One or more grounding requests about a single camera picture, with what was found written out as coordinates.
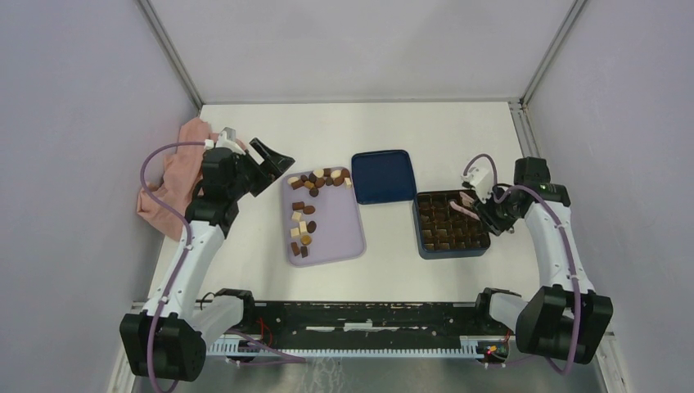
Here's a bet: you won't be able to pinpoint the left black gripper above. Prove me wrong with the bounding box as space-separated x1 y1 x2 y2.
228 138 294 200

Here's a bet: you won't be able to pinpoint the pink handled tongs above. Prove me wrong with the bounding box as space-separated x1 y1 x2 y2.
448 191 480 221

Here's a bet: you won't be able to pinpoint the lilac tray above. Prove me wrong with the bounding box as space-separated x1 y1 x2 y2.
282 166 367 267

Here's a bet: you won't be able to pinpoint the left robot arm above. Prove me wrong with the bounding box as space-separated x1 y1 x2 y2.
119 136 295 384

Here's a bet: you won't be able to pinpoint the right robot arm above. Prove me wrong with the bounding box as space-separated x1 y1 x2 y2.
462 154 614 373

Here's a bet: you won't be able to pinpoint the blue chocolate box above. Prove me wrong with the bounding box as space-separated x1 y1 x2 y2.
412 190 491 260

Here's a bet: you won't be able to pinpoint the pink cloth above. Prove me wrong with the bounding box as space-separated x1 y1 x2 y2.
136 118 218 241

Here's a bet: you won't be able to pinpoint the dark blue box lid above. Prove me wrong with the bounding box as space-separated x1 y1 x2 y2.
351 149 417 205

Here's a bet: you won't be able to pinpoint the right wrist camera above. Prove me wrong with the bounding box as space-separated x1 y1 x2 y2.
462 166 496 203

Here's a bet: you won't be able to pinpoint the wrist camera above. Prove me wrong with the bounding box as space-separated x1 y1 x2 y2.
462 166 496 203
214 127 247 155

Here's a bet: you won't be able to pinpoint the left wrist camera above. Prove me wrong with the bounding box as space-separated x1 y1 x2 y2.
214 127 247 155

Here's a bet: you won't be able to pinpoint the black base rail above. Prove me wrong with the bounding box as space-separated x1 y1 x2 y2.
235 300 508 350

